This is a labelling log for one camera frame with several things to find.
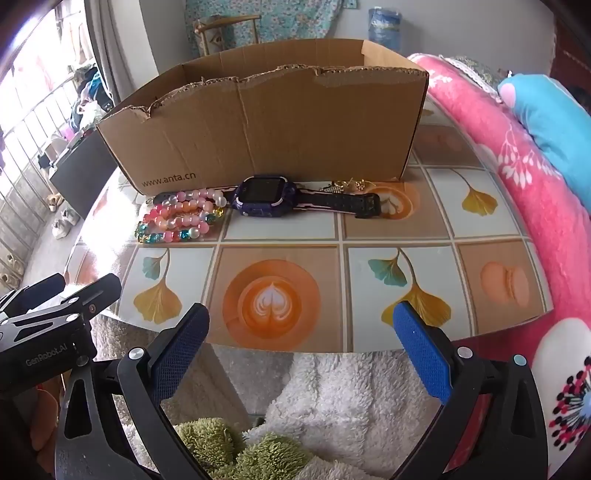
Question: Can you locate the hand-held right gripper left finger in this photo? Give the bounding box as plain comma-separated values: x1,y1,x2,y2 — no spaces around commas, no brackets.
54,302,212,480

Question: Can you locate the multicolour bead bracelet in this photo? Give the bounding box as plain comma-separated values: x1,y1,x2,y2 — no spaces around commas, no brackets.
135,208,225,244

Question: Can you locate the teal floral wall cloth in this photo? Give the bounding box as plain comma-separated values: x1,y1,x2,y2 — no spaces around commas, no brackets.
185,0,360,48

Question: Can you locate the grey patterned quilt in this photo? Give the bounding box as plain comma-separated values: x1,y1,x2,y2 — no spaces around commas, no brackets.
442,55,502,90

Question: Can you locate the wooden chair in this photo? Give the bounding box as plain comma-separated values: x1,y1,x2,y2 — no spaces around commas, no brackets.
192,15,262,57

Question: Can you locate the metal window railing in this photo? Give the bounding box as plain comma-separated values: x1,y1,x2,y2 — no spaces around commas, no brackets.
0,69,99,289

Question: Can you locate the grey curtain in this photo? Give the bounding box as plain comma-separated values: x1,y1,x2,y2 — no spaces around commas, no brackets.
87,0,122,108

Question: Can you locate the dark red door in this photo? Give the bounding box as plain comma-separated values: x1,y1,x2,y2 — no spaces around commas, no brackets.
549,25,591,108

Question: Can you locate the brown cardboard box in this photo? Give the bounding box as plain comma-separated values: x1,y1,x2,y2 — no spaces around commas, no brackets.
95,39,430,197

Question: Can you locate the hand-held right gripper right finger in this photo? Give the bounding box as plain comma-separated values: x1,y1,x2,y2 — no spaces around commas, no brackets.
390,300,551,480

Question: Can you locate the peach bead bracelet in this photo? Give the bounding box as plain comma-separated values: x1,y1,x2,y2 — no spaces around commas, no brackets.
143,202,219,232

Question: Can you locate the tile-pattern table cover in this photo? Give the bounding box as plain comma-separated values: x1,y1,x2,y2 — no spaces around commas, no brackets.
65,95,555,355

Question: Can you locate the pile of clothes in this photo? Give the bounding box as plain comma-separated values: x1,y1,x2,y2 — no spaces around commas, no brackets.
68,64,116,136

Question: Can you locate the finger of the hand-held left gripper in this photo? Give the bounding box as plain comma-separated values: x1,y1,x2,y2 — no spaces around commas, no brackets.
0,272,66,320
0,272,123,330

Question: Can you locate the pink white bead bracelet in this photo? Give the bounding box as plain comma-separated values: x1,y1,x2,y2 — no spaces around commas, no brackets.
151,186,228,209

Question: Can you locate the white fleece cloth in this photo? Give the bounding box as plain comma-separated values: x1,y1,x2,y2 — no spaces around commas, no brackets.
90,314,458,480

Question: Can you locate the dark grey panel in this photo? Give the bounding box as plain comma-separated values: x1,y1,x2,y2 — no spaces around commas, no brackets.
49,130,119,219

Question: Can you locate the purple smartwatch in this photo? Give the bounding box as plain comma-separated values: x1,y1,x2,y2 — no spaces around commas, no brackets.
229,174,382,219

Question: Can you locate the pink floral blanket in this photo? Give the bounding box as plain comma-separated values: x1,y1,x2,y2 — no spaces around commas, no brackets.
409,52,591,464

